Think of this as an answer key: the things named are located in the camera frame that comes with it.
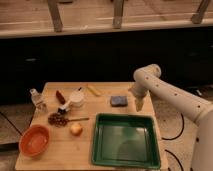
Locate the wooden chair leg right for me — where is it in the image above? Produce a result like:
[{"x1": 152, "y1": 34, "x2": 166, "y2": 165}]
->
[{"x1": 191, "y1": 0, "x2": 211, "y2": 24}]

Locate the clear spray bottle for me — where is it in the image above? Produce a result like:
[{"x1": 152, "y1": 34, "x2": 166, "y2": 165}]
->
[{"x1": 30, "y1": 88, "x2": 47, "y2": 113}]

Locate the white dish brush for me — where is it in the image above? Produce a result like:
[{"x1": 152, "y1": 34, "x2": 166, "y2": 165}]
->
[{"x1": 58, "y1": 89, "x2": 84, "y2": 114}]

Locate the yellow banana piece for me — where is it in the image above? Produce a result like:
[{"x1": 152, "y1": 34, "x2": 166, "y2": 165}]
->
[{"x1": 87, "y1": 85, "x2": 102, "y2": 97}]

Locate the spoon with brown beans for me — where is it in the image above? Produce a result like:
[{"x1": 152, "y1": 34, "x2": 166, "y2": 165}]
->
[{"x1": 47, "y1": 112, "x2": 91, "y2": 128}]

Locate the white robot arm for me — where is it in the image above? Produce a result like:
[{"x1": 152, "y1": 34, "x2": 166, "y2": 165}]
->
[{"x1": 129, "y1": 64, "x2": 213, "y2": 171}]

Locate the orange bowl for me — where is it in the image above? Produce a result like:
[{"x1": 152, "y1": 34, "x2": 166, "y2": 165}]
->
[{"x1": 19, "y1": 125, "x2": 50, "y2": 157}]

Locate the black cable near floor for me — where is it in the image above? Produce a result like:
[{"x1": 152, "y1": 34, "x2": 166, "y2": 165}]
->
[{"x1": 164, "y1": 148, "x2": 185, "y2": 171}]

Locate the wooden chair leg left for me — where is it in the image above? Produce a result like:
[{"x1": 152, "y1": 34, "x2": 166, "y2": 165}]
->
[{"x1": 47, "y1": 0, "x2": 63, "y2": 32}]

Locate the green plastic tray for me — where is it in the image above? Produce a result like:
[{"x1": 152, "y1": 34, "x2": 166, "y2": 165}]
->
[{"x1": 91, "y1": 113, "x2": 161, "y2": 170}]

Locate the small yellow apple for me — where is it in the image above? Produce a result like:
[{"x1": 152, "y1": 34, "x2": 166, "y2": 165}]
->
[{"x1": 70, "y1": 123, "x2": 83, "y2": 136}]

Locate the wooden chair leg middle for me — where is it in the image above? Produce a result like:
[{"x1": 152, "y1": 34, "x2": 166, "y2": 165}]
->
[{"x1": 112, "y1": 0, "x2": 124, "y2": 29}]

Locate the wooden chair leg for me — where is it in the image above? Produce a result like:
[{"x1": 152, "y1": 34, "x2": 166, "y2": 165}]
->
[
  {"x1": 47, "y1": 0, "x2": 63, "y2": 32},
  {"x1": 191, "y1": 0, "x2": 211, "y2": 24},
  {"x1": 112, "y1": 0, "x2": 124, "y2": 29}
]

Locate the blue sponge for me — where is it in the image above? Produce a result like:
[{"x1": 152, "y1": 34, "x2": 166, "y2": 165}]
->
[{"x1": 110, "y1": 96, "x2": 128, "y2": 107}]

